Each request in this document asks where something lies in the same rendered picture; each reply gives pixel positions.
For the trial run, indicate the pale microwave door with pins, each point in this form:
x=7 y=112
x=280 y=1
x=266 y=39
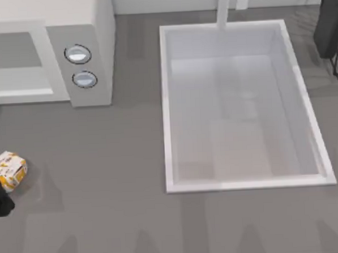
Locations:
x=16 y=80

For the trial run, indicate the white and yellow carton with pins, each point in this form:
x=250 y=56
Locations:
x=11 y=170

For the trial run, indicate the round microwave knob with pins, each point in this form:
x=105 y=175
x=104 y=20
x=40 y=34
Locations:
x=84 y=79
x=77 y=54

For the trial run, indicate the white sink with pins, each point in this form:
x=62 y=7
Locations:
x=236 y=106

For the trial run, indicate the small white wall box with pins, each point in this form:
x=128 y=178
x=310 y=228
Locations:
x=241 y=1

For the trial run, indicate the tall white tap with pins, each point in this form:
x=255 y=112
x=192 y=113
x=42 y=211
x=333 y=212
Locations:
x=224 y=7

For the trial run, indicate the pale microwave oven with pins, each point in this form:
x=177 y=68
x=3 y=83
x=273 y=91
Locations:
x=95 y=11

